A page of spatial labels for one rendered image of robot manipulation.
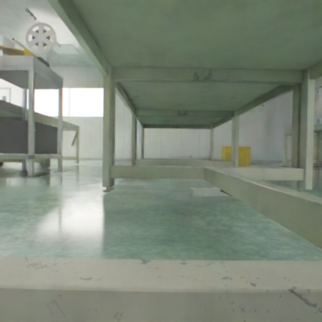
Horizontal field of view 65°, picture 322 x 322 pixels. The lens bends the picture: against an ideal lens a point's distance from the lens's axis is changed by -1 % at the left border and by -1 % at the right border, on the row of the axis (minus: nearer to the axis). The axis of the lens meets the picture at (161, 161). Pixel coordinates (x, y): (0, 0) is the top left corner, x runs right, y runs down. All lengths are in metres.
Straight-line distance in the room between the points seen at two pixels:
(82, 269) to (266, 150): 8.09
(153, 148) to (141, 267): 7.43
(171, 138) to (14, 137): 5.54
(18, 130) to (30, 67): 0.57
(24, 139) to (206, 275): 2.51
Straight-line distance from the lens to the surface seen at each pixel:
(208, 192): 1.40
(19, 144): 2.65
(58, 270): 0.18
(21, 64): 2.70
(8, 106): 3.18
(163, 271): 0.17
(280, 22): 1.17
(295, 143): 1.77
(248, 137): 8.04
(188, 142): 7.64
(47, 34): 3.25
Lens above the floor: 0.22
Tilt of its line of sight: 2 degrees down
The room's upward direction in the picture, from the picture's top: 1 degrees clockwise
